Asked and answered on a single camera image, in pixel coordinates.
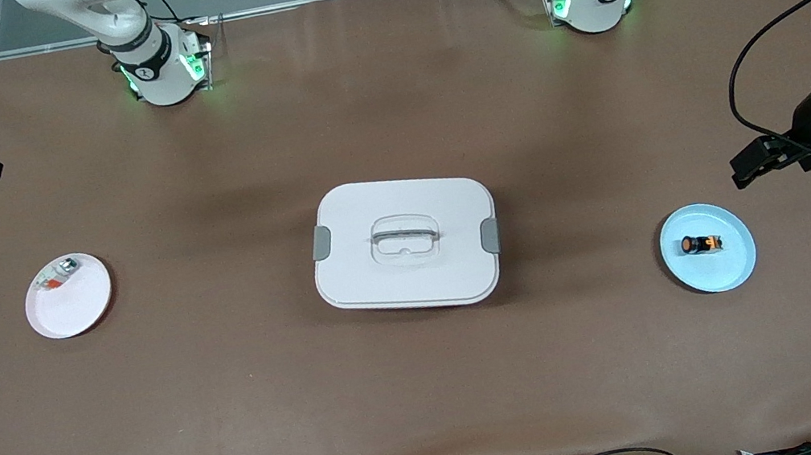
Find light blue round plate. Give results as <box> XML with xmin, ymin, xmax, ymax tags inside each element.
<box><xmin>653</xmin><ymin>195</ymin><xmax>763</xmax><ymax>301</ymax></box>

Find brown table mat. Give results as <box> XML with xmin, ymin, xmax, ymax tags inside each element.
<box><xmin>0</xmin><ymin>0</ymin><xmax>811</xmax><ymax>455</ymax></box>

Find white lidded box grey latches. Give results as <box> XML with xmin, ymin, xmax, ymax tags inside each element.
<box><xmin>301</xmin><ymin>161</ymin><xmax>511</xmax><ymax>329</ymax></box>

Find pink round plate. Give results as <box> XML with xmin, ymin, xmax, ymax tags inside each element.
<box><xmin>18</xmin><ymin>248</ymin><xmax>120</xmax><ymax>345</ymax></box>

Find black right base cable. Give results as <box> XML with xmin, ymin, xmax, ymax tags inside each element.
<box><xmin>151</xmin><ymin>0</ymin><xmax>211</xmax><ymax>31</ymax></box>

